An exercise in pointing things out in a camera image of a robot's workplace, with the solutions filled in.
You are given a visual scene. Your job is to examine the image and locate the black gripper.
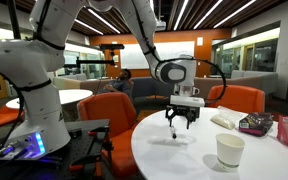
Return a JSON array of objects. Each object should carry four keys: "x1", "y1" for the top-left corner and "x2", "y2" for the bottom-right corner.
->
[{"x1": 165, "y1": 104, "x2": 201, "y2": 130}]

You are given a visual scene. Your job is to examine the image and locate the black marker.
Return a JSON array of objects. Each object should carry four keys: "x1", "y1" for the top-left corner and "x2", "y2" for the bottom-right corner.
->
[{"x1": 170, "y1": 125, "x2": 178, "y2": 140}]

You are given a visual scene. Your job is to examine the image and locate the white paper cup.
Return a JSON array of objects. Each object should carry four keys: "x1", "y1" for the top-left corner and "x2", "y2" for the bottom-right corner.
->
[{"x1": 215, "y1": 133, "x2": 246, "y2": 173}]

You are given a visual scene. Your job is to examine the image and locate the clear plastic bag white contents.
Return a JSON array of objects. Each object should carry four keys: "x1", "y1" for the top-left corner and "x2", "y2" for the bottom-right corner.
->
[{"x1": 210, "y1": 105, "x2": 244, "y2": 131}]

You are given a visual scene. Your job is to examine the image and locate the blue grey sofa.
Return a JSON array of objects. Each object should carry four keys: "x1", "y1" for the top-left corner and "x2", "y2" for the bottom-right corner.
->
[{"x1": 130, "y1": 76, "x2": 181, "y2": 102}]

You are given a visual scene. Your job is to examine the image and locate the orange chair with wide backrest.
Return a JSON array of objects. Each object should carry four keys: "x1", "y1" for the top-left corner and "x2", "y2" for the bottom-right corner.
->
[{"x1": 205, "y1": 84, "x2": 266, "y2": 115}]

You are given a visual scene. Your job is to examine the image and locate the orange chair beside robot stand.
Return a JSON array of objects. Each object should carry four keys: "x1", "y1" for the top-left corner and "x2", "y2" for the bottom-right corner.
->
[{"x1": 76, "y1": 92, "x2": 140, "y2": 179}]

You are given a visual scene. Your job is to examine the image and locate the seated person in grey shirt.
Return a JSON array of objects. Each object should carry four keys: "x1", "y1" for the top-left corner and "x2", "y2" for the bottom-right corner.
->
[{"x1": 98, "y1": 68, "x2": 135, "y2": 101}]

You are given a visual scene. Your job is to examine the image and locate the dark purple snack bag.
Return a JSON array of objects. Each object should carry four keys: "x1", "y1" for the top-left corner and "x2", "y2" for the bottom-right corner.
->
[{"x1": 238, "y1": 112, "x2": 274, "y2": 137}]

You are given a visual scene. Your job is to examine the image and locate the beige sofa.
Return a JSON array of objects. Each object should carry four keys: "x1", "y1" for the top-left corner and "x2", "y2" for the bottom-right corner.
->
[{"x1": 178, "y1": 70, "x2": 279, "y2": 105}]

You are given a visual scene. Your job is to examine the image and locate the white ceiling projector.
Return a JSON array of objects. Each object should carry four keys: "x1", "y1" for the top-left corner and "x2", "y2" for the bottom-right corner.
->
[{"x1": 154, "y1": 19, "x2": 167, "y2": 33}]

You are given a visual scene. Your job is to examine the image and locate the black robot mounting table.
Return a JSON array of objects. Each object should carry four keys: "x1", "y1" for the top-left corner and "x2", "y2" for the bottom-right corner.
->
[{"x1": 0, "y1": 119, "x2": 114, "y2": 180}]

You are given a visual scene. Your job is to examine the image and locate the small round white table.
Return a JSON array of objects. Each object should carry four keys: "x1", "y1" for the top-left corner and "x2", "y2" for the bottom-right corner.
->
[{"x1": 5, "y1": 88, "x2": 94, "y2": 111}]

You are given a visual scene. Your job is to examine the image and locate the beige armchair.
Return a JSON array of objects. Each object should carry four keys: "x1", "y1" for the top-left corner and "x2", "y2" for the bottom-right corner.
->
[{"x1": 52, "y1": 73, "x2": 89, "y2": 91}]

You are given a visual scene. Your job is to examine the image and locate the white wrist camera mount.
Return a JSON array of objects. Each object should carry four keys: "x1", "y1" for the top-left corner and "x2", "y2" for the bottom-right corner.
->
[{"x1": 169, "y1": 94, "x2": 206, "y2": 109}]

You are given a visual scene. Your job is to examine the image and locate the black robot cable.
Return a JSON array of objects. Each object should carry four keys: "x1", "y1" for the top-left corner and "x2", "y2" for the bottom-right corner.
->
[{"x1": 0, "y1": 0, "x2": 228, "y2": 158}]

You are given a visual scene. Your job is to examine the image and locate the white wall whiteboard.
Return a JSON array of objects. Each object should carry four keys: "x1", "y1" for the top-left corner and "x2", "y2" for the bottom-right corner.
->
[{"x1": 119, "y1": 41, "x2": 196, "y2": 70}]

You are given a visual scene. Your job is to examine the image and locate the black camera on boom stand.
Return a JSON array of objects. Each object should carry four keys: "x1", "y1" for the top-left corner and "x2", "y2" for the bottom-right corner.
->
[{"x1": 63, "y1": 43, "x2": 126, "y2": 69}]

